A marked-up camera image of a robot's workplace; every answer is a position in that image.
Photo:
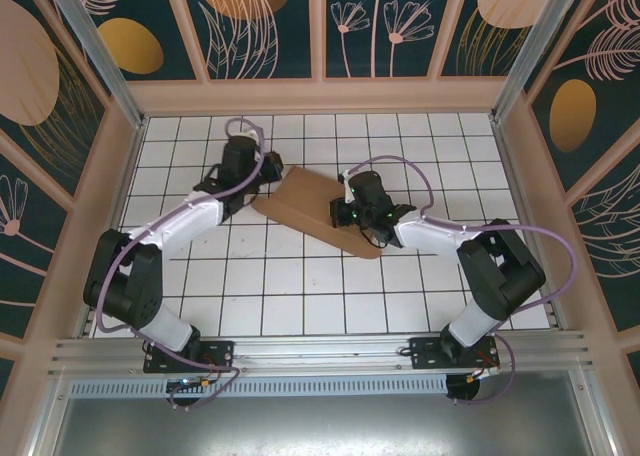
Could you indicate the brown cardboard box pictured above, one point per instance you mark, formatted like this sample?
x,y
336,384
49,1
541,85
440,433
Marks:
x,y
305,201

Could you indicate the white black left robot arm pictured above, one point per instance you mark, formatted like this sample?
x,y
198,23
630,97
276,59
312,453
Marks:
x,y
190,218

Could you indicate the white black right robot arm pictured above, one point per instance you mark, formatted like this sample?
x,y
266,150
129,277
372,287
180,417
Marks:
x,y
430,233

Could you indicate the yellow power connector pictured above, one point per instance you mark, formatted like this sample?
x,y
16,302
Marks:
x,y
472,377

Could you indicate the small green circuit board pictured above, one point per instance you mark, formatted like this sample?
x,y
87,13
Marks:
x,y
187,385

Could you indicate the grey metal sheet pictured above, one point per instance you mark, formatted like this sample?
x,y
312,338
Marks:
x,y
320,426

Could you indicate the aluminium side rail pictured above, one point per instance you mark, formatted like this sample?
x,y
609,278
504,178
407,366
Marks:
x,y
510,168

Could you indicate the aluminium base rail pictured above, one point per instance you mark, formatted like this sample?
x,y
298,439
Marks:
x,y
320,351

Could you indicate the aluminium frame post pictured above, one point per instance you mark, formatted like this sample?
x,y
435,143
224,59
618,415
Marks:
x,y
532,51
97,51

